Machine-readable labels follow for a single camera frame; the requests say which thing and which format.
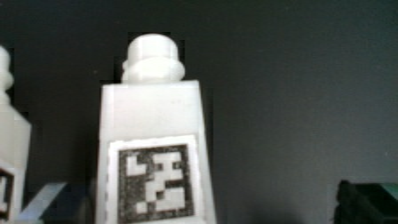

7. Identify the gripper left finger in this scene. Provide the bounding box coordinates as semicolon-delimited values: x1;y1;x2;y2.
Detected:
16;182;89;224

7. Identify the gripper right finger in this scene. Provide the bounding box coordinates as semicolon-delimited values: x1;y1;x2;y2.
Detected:
334;180;398;224

